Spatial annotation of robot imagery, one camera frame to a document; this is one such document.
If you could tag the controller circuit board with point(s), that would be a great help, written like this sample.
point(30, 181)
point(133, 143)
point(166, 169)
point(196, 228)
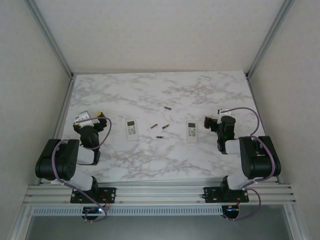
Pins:
point(231, 209)
point(93, 211)

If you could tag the aluminium frame post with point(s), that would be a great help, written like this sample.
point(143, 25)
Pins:
point(51, 37)
point(269, 37)

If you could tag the white remote control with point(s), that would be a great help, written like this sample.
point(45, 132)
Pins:
point(192, 132)
point(132, 131)

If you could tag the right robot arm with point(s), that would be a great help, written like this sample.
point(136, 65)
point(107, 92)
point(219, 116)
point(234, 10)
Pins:
point(260, 160)

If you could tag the small AAA battery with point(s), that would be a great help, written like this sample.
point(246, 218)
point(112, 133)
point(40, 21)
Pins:
point(159, 137)
point(154, 126)
point(165, 126)
point(167, 108)

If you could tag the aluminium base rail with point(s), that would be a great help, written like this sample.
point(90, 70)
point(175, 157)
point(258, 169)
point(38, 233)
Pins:
point(162, 194)

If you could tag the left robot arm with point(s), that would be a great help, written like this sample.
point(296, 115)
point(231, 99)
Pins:
point(56, 162)

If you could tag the aluminium side rail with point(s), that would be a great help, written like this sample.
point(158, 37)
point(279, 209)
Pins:
point(63, 110)

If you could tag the aluminium lower frame bar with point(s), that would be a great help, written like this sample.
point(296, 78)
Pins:
point(297, 225)
point(21, 225)

